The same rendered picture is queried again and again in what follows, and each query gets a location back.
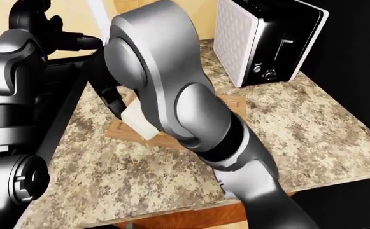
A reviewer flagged black three-finger right hand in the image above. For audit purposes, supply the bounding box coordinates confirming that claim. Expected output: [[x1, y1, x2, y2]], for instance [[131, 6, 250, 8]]
[[87, 45, 129, 120]]

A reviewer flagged black three-finger left hand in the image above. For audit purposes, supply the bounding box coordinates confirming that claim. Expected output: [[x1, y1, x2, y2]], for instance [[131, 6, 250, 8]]
[[8, 0, 104, 52]]

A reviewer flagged pale wedge of cheese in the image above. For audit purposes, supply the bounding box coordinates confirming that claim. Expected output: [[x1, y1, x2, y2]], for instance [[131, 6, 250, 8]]
[[120, 97, 160, 141]]

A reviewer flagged black stovetop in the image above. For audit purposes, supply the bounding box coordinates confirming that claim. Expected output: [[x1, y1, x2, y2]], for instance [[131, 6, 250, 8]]
[[35, 56, 92, 166]]

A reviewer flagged wooden cutting board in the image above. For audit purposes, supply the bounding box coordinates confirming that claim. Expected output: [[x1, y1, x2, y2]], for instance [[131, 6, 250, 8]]
[[106, 94, 248, 151]]

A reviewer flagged wooden base cabinet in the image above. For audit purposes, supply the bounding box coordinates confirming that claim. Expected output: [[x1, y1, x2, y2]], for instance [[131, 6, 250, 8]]
[[108, 190, 300, 229]]

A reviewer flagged black and white toaster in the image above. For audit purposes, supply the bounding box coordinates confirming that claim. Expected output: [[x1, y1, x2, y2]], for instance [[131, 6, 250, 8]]
[[213, 0, 331, 88]]

